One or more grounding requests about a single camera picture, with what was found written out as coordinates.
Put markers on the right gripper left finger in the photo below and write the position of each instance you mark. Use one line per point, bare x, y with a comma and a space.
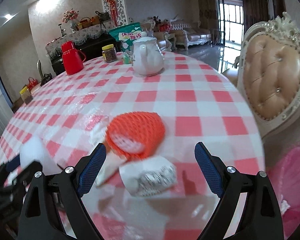
53, 208

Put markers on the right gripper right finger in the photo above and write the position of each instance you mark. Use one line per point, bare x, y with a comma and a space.
261, 216

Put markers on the white foam block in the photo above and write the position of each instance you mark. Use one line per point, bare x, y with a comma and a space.
35, 150

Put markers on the crushed paper cup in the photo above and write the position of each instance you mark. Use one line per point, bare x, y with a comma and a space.
149, 176

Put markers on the orange foam net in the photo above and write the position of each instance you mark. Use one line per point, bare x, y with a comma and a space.
135, 135

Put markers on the pink trash bin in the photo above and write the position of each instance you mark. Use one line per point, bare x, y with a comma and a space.
285, 179

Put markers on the crumpled cream paper wrapper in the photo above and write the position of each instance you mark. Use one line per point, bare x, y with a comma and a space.
113, 161

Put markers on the yellow lid jar left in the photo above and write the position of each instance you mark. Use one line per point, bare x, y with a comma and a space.
26, 95

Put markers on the yellow lid jar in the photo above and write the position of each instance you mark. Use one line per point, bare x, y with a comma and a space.
26, 95
109, 53

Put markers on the red gift bag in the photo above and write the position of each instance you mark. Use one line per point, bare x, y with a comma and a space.
32, 83

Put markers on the red white checkered tablecloth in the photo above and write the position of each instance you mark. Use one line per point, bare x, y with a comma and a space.
194, 101

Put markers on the red thermos jug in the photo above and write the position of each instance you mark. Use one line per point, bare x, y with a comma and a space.
72, 58

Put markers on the beige tufted ornate chair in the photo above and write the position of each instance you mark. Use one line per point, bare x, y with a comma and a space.
267, 73

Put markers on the yellow lid jar centre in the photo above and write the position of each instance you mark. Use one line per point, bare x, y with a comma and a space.
109, 53

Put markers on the black piano with lace cover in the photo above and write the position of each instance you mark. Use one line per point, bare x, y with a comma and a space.
89, 40

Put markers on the white ceramic teapot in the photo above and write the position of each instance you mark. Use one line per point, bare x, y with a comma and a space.
148, 60

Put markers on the flower vase bouquet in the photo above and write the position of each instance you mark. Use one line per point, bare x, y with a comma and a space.
71, 17

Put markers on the pink ornate sofa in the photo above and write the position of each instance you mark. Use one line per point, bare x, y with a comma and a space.
189, 34

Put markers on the green snack bag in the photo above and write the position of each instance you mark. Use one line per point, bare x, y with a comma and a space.
127, 34

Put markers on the red chinese knot decoration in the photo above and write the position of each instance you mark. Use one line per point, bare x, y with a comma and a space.
113, 11

